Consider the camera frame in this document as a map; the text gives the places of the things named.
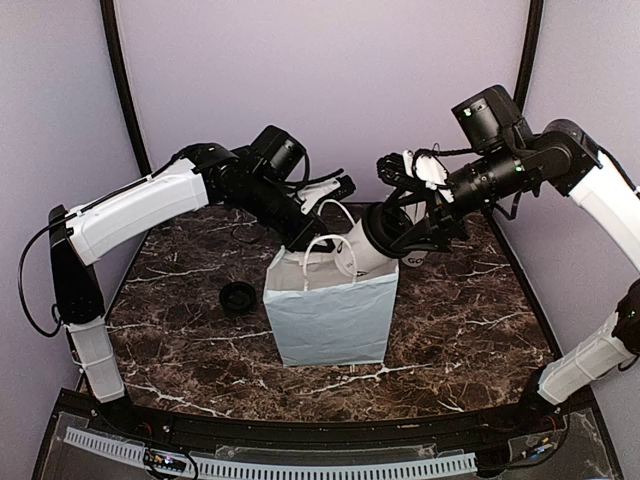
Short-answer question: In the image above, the left black frame post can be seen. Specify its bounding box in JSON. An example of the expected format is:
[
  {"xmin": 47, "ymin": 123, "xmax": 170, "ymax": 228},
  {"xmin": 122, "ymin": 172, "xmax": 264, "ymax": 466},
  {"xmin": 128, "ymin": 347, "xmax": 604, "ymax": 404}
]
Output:
[{"xmin": 99, "ymin": 0, "xmax": 151, "ymax": 176}]

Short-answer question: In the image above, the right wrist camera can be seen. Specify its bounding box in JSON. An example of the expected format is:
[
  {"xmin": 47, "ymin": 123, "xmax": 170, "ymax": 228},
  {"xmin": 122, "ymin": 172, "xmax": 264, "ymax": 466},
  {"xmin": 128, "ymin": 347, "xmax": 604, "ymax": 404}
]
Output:
[{"xmin": 376, "ymin": 150, "xmax": 451, "ymax": 193}]

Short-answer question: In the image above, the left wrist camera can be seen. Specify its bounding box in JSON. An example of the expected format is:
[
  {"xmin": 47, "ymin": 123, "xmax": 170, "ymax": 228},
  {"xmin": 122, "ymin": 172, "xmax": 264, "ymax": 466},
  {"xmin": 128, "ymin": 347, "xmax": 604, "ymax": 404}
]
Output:
[{"xmin": 291, "ymin": 169, "xmax": 356, "ymax": 214}]

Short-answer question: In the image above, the right black frame post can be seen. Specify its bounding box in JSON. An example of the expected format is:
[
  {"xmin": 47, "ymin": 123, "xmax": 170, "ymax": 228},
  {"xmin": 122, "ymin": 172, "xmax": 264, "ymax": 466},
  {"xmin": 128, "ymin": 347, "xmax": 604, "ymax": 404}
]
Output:
[{"xmin": 482, "ymin": 0, "xmax": 545, "ymax": 221}]

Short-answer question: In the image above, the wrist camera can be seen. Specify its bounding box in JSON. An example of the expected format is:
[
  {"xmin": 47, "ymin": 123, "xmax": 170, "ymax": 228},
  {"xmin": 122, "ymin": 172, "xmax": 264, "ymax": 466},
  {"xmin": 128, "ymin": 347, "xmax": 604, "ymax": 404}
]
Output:
[
  {"xmin": 376, "ymin": 150, "xmax": 451, "ymax": 193},
  {"xmin": 291, "ymin": 169, "xmax": 356, "ymax": 214}
]

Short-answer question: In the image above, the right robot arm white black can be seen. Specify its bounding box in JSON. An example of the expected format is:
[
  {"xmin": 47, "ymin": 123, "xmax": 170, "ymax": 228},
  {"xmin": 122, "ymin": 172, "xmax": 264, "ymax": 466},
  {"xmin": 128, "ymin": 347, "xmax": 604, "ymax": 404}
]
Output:
[{"xmin": 369, "ymin": 85, "xmax": 639, "ymax": 266}]

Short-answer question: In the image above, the white paper straw holder cup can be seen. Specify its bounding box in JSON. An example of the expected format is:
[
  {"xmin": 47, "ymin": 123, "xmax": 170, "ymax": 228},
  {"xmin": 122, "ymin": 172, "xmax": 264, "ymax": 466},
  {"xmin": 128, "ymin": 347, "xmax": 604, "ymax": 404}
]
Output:
[{"xmin": 401, "ymin": 251, "xmax": 427, "ymax": 268}]

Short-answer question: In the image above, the grey slotted cable duct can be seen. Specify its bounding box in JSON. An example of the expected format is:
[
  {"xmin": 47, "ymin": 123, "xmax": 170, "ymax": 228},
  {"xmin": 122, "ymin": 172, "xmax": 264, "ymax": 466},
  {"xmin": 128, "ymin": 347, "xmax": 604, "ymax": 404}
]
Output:
[{"xmin": 63, "ymin": 427, "xmax": 478, "ymax": 479}]

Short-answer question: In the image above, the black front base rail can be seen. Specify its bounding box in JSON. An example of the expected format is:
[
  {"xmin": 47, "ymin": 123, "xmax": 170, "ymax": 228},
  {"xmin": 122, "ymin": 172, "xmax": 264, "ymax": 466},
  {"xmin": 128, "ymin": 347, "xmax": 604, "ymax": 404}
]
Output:
[{"xmin": 32, "ymin": 389, "xmax": 626, "ymax": 479}]

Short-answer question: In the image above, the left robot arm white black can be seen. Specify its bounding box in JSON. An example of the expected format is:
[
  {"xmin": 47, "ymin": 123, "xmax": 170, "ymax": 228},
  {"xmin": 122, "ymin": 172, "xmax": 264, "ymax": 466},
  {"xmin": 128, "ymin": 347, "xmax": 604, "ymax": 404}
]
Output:
[{"xmin": 37, "ymin": 125, "xmax": 339, "ymax": 436}]

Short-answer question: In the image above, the white paper takeout bag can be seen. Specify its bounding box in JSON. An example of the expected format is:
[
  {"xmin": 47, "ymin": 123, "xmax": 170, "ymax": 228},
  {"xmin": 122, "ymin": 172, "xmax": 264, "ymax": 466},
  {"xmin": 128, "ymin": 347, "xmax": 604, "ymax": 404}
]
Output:
[{"xmin": 263, "ymin": 198, "xmax": 400, "ymax": 369}]

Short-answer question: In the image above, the black frame post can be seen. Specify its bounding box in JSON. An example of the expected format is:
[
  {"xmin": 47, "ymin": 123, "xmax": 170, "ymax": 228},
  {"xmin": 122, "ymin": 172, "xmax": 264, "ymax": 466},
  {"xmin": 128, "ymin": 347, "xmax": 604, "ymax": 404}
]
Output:
[
  {"xmin": 99, "ymin": 0, "xmax": 151, "ymax": 176},
  {"xmin": 482, "ymin": 0, "xmax": 545, "ymax": 221}
]

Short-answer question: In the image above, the black plastic cup lid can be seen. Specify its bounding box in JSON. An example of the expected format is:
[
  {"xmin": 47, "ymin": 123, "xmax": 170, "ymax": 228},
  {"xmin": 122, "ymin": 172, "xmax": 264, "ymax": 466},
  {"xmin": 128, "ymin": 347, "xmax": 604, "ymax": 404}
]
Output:
[{"xmin": 219, "ymin": 281, "xmax": 257, "ymax": 316}]

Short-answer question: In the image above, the white paper coffee cup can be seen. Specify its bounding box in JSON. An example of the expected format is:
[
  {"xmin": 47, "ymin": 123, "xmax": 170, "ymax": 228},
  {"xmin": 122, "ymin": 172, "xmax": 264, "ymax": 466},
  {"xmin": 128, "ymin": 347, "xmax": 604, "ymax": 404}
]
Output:
[{"xmin": 334, "ymin": 220, "xmax": 391, "ymax": 276}]

